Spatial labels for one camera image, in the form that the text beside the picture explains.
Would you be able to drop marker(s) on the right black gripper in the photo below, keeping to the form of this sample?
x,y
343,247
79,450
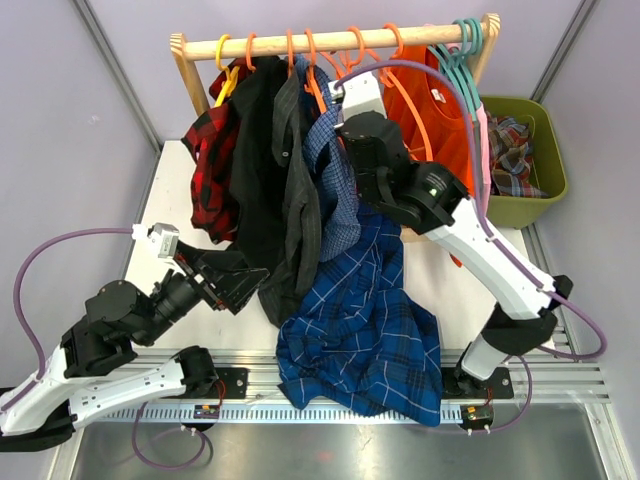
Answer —
x,y
340,133

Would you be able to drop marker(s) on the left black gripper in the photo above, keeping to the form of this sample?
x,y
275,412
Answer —
x,y
235,290

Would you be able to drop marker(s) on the orange hanger of plaid shirt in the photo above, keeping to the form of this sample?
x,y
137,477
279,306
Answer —
x,y
391,81

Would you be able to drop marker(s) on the orange hanger of blue shirt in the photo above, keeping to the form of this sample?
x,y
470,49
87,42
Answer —
x,y
341,60

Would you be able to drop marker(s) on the brown red plaid shirt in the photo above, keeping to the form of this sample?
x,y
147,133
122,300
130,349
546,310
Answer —
x,y
511,143

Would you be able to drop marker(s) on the dark blue plaid shirt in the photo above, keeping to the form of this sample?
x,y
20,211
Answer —
x,y
357,330

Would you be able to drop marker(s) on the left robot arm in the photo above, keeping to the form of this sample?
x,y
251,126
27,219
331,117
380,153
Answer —
x,y
74,390

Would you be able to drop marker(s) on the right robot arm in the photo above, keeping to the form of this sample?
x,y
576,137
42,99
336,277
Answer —
x,y
430,200

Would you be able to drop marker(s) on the light blue checked shirt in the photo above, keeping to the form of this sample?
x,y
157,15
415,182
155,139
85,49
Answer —
x,y
329,169

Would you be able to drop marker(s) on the red black plaid shirt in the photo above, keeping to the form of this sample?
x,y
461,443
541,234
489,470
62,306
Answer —
x,y
211,141

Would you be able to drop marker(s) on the orange t-shirt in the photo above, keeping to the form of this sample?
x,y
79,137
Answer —
x,y
441,116

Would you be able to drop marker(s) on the dark pinstripe shirt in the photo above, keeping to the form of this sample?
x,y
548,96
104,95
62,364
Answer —
x,y
295,272

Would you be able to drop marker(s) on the orange hanger of checked shirt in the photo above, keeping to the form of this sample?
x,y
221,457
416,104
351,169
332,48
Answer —
x,y
311,85

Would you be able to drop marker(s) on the grey t-shirt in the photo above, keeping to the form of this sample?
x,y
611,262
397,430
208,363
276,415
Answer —
x,y
482,141

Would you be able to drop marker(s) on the pink t-shirt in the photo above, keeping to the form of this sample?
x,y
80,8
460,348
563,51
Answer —
x,y
452,59

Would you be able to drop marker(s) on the teal hanger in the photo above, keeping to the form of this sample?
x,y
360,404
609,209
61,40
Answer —
x,y
471,44
450,75
462,65

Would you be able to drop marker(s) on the orange hanger of pinstripe shirt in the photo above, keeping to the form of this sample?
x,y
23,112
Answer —
x,y
290,52

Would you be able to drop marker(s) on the yellow plastic hanger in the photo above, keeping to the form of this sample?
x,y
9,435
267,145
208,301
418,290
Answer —
x,y
230,79

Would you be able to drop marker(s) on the orange hanger of black shirt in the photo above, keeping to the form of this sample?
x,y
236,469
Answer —
x,y
249,51

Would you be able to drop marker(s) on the green plastic basket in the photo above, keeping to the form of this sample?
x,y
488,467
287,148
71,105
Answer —
x,y
517,212

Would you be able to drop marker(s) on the wooden clothes rack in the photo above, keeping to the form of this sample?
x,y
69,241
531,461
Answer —
x,y
202,79

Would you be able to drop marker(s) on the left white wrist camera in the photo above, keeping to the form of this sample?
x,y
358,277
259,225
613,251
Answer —
x,y
161,239

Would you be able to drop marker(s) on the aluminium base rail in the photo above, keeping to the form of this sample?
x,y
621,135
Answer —
x,y
251,393

